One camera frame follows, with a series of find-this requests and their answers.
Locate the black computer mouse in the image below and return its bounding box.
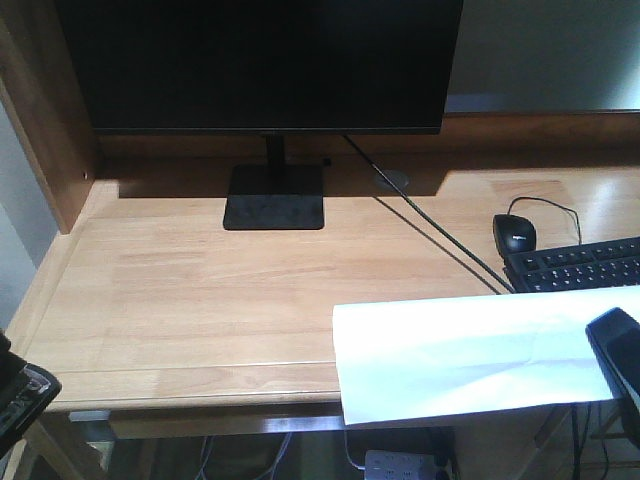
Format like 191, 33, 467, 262
492, 214, 537, 257

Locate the black stapler orange label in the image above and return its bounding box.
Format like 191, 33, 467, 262
1, 332, 62, 457

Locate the white paper sheet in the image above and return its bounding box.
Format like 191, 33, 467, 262
333, 286, 639, 425

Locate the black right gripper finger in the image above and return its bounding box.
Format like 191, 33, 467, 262
585, 307, 639, 440

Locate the wooden desk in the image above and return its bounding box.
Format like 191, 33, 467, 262
1, 1, 639, 479

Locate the white power strip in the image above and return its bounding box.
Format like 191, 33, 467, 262
364, 450, 451, 480

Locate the black monitor cable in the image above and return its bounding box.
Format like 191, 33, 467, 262
341, 133, 514, 295

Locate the black keyboard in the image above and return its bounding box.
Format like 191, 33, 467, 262
504, 237, 639, 293

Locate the black computer monitor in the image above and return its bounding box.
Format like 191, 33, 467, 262
55, 1, 463, 230

